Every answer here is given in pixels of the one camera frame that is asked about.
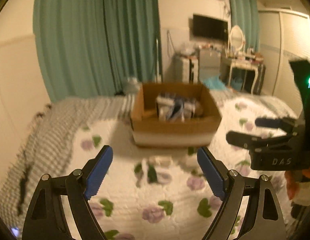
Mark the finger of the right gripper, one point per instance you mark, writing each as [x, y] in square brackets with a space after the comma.
[257, 144]
[284, 123]

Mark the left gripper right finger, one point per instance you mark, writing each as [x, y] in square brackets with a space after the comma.
[263, 218]

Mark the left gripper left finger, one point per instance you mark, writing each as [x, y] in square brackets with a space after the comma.
[45, 218]

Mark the floral packaged tissue pack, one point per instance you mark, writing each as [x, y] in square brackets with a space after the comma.
[171, 107]

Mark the white face masks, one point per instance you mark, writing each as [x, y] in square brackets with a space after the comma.
[158, 161]

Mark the operator hand orange glove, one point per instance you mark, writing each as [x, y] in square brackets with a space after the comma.
[298, 186]

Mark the blue plastic bag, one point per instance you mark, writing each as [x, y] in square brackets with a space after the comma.
[214, 83]

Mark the grey checked bed sheet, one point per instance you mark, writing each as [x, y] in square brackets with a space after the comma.
[48, 148]

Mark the open cardboard box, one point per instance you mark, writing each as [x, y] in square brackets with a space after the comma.
[149, 131]

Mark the white dressing table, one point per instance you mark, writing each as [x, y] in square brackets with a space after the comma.
[249, 73]

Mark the small grey refrigerator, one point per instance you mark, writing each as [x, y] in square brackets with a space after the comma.
[209, 62]

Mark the white wardrobe sliding doors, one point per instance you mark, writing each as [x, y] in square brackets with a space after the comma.
[284, 36]

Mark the floral quilted white bedspread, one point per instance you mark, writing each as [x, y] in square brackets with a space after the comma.
[141, 201]

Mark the white oval vanity mirror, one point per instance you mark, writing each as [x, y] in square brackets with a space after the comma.
[236, 39]

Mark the clear water jug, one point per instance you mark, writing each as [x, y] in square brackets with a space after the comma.
[131, 86]

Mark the teal curtain right side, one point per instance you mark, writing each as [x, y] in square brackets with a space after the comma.
[245, 14]

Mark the teal window curtain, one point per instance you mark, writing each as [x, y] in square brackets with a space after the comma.
[88, 48]

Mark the black wall television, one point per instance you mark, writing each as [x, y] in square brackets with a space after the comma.
[211, 28]

